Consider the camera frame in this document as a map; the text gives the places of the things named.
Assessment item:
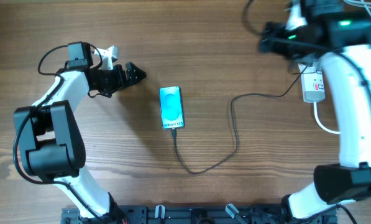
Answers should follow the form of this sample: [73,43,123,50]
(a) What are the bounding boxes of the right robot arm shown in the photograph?
[260,1,371,220]

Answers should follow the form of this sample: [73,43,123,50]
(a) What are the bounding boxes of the black USB charging cable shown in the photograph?
[171,63,310,175]

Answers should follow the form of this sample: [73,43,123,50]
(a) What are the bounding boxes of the right camera black cable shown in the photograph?
[241,0,371,224]

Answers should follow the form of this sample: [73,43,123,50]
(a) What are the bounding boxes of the white power strip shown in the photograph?
[298,60,326,103]

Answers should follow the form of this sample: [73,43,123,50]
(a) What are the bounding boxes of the turquoise screen smartphone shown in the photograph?
[159,86,185,129]

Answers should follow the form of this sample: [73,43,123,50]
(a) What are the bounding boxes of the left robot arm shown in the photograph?
[12,42,147,223]

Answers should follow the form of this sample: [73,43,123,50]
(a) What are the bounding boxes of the white cable top corner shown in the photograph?
[342,0,371,11]

